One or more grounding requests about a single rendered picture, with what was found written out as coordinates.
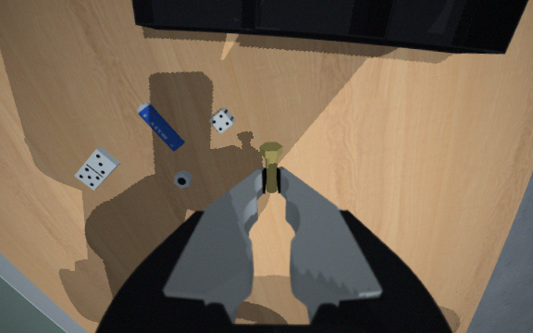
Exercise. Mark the grey die with black pips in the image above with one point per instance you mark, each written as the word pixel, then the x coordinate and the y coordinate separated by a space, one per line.
pixel 222 120

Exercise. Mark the blue aa battery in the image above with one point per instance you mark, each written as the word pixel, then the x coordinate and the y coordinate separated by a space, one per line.
pixel 160 126

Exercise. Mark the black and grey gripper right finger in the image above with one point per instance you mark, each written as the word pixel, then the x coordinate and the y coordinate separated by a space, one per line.
pixel 336 259

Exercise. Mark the grey domino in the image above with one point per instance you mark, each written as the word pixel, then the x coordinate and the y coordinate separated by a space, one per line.
pixel 97 168

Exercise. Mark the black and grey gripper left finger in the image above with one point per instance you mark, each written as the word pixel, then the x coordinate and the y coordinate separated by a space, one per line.
pixel 208 258

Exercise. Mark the grey hex nut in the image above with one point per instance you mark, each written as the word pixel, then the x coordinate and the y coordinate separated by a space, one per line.
pixel 183 179

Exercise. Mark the olive-yellow bolt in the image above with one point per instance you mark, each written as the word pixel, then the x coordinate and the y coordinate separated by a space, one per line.
pixel 271 151

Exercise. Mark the black rack of three labelled bins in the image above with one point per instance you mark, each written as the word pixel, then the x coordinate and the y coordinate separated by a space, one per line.
pixel 432 25

